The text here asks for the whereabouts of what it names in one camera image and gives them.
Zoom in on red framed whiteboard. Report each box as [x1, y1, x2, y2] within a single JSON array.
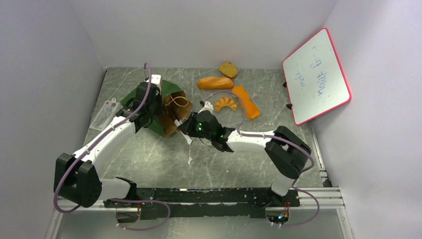
[[282, 28, 352, 125]]

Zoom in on aluminium frame rail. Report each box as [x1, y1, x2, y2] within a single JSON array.
[[46, 155, 355, 239]]

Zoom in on green paper bag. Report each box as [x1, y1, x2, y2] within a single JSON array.
[[130, 80, 193, 138]]

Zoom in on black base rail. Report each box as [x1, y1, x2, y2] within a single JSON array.
[[104, 187, 300, 220]]

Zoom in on metal tongs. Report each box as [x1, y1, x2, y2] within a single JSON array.
[[174, 119, 193, 145]]

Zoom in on brown fake bread loaf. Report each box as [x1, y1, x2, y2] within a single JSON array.
[[197, 77, 234, 90]]

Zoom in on striped fake croissant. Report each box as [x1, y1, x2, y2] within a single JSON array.
[[214, 97, 237, 112]]

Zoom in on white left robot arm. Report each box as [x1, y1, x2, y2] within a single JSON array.
[[53, 74, 162, 213]]

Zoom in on clear packaged tool card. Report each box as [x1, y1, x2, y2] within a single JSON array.
[[89, 98, 120, 131]]

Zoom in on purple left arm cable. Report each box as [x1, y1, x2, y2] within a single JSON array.
[[53, 63, 171, 232]]

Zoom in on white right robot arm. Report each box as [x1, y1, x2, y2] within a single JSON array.
[[178, 102, 312, 206]]

